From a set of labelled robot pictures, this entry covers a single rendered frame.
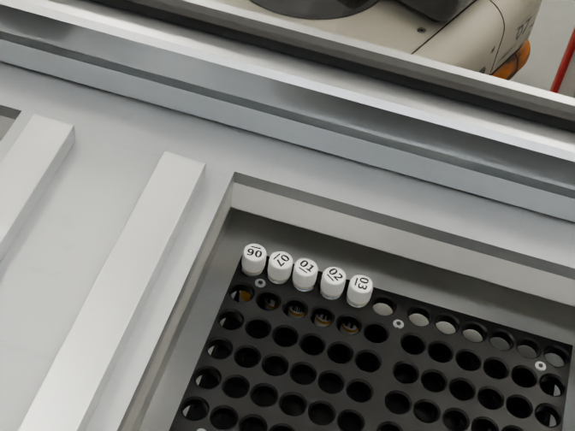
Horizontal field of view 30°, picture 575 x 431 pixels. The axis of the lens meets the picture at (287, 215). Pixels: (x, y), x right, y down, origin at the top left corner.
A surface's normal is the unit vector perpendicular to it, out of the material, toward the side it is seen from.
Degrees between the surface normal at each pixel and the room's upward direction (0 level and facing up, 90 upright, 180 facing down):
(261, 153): 0
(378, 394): 0
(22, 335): 0
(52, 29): 90
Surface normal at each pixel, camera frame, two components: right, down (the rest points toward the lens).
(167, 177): 0.11, -0.65
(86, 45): -0.28, 0.70
